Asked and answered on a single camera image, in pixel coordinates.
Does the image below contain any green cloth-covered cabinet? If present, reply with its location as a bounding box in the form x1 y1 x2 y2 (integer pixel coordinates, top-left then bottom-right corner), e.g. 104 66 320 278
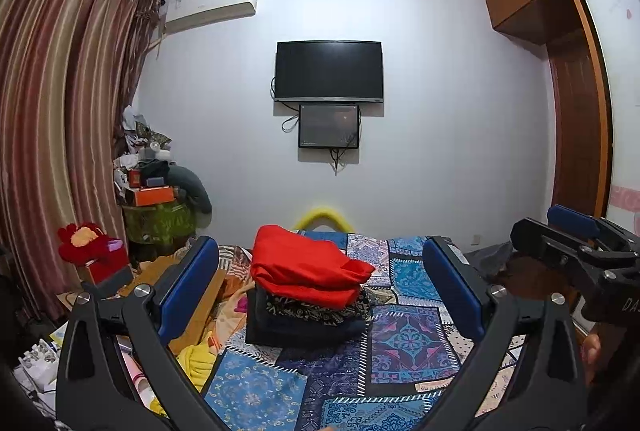
122 201 197 247

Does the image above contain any person's right hand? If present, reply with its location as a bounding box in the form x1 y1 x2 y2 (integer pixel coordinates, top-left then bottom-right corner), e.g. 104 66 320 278
581 331 603 379

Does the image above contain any blue patchwork bedsheet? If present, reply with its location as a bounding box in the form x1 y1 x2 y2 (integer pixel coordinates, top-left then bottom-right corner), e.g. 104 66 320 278
200 231 531 431

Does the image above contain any white air conditioner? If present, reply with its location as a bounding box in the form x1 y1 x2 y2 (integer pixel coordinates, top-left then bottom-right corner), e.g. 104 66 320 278
162 0 258 34

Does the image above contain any red zip jacket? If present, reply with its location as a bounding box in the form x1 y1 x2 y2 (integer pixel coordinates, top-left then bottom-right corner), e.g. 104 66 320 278
250 225 376 310

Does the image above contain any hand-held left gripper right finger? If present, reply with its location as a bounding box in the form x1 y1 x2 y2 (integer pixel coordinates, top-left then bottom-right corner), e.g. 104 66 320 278
422 236 586 431

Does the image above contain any navy patterned folded garment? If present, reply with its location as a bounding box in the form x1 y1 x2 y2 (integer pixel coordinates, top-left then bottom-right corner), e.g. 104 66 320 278
257 288 373 327

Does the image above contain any peach patterned cloth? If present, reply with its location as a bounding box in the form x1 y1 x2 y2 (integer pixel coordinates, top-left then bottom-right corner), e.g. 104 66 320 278
210 246 256 352

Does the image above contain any black wall television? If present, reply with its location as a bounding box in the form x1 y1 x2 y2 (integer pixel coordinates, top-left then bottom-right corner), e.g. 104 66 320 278
276 40 385 104

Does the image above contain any small black wall monitor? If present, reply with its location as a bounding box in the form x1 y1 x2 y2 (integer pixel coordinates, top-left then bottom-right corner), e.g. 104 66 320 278
298 103 362 149

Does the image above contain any yellow cloth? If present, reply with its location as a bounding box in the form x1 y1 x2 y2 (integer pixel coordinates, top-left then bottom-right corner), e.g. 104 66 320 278
150 343 223 417

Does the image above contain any yellow foam ring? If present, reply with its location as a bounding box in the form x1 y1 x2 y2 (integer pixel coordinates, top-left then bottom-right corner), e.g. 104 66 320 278
292 206 353 234

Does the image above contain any small wooden bed table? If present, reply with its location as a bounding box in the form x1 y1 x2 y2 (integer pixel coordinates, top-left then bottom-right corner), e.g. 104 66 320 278
132 253 228 357

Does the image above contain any striped brown curtain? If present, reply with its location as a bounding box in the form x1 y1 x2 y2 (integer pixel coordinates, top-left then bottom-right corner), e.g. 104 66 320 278
0 0 161 327

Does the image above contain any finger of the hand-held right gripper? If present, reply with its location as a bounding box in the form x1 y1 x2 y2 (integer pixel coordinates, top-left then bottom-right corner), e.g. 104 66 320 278
510 218 601 272
546 205 631 252

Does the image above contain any brown wooden door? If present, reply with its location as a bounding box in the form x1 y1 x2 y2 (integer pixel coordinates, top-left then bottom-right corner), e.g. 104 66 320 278
547 38 613 217

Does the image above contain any white sliding wardrobe door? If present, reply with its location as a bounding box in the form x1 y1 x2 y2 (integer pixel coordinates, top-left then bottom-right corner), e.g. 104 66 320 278
575 0 640 237

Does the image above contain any red plush toy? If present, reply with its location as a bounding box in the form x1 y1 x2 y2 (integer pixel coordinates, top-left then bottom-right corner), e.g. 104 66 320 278
57 222 123 267

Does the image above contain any pile of household clutter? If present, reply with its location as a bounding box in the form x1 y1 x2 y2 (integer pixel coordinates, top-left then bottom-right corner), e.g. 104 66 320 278
112 106 173 192

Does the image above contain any dark folded garment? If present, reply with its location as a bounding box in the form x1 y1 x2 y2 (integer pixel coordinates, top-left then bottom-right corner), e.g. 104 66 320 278
245 288 368 347

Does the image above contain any dark box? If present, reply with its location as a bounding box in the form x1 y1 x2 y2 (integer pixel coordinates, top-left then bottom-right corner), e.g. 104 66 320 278
80 256 133 297

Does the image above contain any orange box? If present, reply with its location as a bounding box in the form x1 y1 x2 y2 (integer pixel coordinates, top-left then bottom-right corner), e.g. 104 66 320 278
131 185 176 208

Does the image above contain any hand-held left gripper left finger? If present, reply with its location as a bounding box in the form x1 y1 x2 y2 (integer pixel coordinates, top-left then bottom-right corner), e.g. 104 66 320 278
54 236 226 431

